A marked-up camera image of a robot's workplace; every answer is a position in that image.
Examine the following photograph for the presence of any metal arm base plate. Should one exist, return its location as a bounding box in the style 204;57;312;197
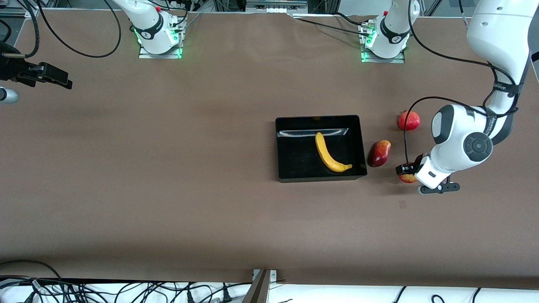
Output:
138;17;183;59
360;23;406;64

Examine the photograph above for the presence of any silver table edge bracket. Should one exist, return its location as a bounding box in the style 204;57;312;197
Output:
252;269;278;282

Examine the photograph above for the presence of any red pomegranate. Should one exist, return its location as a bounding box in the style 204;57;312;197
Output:
398;110;421;132

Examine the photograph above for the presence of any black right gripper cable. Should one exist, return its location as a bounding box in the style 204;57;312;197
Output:
16;0;42;58

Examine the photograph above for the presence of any red yellow mango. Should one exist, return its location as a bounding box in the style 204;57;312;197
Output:
367;140;392;167

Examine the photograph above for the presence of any black plastic tray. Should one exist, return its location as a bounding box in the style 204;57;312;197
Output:
275;115;368;183

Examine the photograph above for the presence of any thick black looped cable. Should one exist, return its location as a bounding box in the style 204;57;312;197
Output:
37;0;123;58

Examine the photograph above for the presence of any grey metal frame bar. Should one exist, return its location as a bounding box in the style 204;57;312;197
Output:
245;0;309;14

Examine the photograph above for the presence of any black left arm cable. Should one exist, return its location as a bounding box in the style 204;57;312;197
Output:
403;17;525;165

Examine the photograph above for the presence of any yellow banana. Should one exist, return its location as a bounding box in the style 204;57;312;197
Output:
315;132;353;173

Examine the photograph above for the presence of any aluminium camera post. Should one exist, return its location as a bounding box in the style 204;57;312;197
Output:
241;269;271;303

